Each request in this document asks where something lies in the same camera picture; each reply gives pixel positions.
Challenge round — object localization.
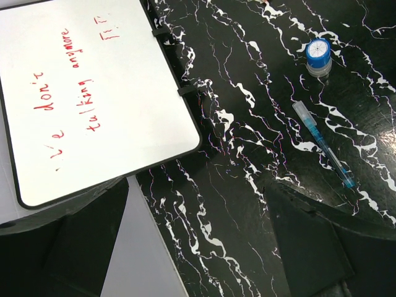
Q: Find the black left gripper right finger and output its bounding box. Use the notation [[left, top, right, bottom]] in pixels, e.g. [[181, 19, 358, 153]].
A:
[[264, 181, 395, 296]]

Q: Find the blue round stamp bottle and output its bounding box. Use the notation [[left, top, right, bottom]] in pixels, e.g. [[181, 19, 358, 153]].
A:
[[306, 38, 332, 78]]

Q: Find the white whiteboard black frame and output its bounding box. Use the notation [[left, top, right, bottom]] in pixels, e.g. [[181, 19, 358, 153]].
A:
[[1, 1, 202, 209]]

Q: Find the blue gel pen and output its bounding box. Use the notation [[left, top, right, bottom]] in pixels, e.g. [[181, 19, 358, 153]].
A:
[[292, 101, 355, 189]]

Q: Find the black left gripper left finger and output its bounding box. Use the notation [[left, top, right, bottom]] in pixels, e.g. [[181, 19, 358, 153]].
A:
[[1, 178, 129, 296]]

